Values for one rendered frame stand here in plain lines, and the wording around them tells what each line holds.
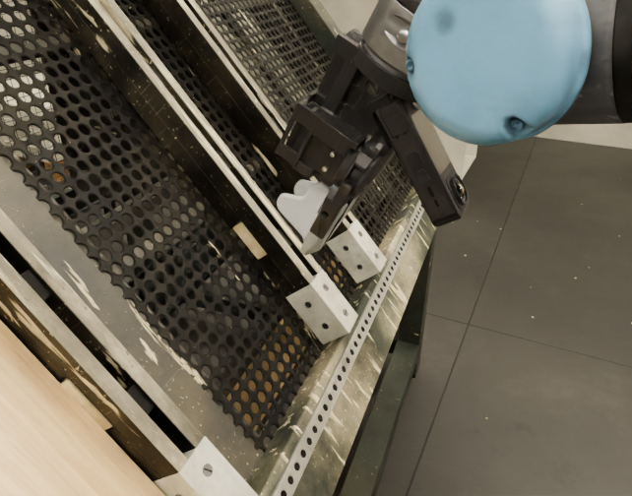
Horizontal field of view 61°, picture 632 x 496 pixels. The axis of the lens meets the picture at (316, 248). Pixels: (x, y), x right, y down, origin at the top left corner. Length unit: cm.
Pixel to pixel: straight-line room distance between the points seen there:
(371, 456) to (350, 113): 146
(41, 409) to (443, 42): 61
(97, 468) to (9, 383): 14
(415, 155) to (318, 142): 8
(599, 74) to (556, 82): 2
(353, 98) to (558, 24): 26
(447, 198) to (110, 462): 51
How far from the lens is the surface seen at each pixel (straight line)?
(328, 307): 102
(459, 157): 420
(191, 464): 73
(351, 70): 45
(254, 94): 122
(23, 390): 71
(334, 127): 45
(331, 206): 46
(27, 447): 71
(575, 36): 23
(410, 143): 44
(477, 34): 23
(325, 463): 93
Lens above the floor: 158
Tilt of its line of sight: 30 degrees down
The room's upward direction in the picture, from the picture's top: straight up
